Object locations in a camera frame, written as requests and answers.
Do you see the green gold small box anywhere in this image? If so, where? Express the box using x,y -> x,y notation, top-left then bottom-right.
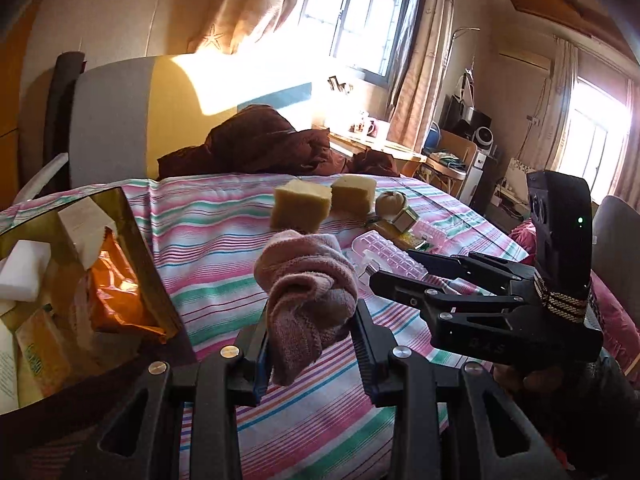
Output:
390,206 -> 420,233

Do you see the right beige curtain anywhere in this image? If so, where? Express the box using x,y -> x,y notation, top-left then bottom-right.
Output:
388,0 -> 454,152

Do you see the orange snack bag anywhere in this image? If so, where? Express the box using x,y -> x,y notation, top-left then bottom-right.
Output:
87,231 -> 166,341

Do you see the wooden desk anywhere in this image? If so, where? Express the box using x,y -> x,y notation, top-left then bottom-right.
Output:
329,130 -> 427,164

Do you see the white mini fridge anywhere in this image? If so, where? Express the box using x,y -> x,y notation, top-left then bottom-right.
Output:
458,151 -> 487,205

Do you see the grey yellow blue headboard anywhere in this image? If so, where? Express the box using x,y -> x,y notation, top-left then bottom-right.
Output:
70,54 -> 319,188

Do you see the white foam block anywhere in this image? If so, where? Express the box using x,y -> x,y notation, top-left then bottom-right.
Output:
0,240 -> 51,302

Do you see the dark brown blanket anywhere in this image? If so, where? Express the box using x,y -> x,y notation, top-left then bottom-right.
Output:
157,105 -> 399,180

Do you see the wooden chair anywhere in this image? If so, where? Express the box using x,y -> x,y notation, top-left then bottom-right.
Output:
592,195 -> 640,308

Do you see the cracker biscuit pack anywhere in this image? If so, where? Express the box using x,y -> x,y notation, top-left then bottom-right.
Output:
15,306 -> 73,396

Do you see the white round fan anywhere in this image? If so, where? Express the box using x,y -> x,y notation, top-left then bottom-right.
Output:
472,126 -> 494,151

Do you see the striped pink green bedsheet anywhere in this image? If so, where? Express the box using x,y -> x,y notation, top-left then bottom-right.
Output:
0,173 -> 528,480

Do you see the folding side table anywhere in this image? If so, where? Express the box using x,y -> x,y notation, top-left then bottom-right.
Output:
414,152 -> 466,197

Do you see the yellow sponge block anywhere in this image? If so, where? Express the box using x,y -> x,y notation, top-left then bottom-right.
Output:
331,174 -> 376,220
270,179 -> 332,233

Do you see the white printed box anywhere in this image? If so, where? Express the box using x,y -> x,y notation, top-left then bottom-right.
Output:
0,322 -> 20,415

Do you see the pink knit cloth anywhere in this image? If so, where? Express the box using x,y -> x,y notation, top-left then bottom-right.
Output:
254,230 -> 358,386

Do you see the pink transparent plastic case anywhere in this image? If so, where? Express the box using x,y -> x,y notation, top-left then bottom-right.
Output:
350,220 -> 463,287

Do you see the rolled light green sock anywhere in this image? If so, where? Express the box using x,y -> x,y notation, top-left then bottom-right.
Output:
374,191 -> 407,221

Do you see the gold metal tin tray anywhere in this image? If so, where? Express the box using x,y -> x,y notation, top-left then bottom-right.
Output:
1,188 -> 195,442

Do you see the pink quilted bed cover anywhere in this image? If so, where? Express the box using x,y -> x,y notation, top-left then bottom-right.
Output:
509,219 -> 639,372

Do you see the beige cardboard box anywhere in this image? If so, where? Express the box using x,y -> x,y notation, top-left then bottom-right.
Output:
58,197 -> 118,270

